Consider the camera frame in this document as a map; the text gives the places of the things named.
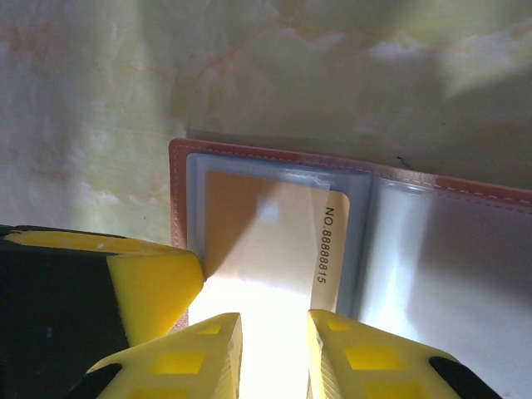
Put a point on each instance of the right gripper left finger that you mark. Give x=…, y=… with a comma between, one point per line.
x=187, y=361

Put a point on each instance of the gold credit card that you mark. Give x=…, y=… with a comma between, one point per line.
x=232, y=208

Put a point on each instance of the brown leather card holder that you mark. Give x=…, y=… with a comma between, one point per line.
x=436, y=257

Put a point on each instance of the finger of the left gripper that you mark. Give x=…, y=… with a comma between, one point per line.
x=154, y=291
x=83, y=239

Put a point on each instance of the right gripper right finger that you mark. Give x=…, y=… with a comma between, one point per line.
x=365, y=365

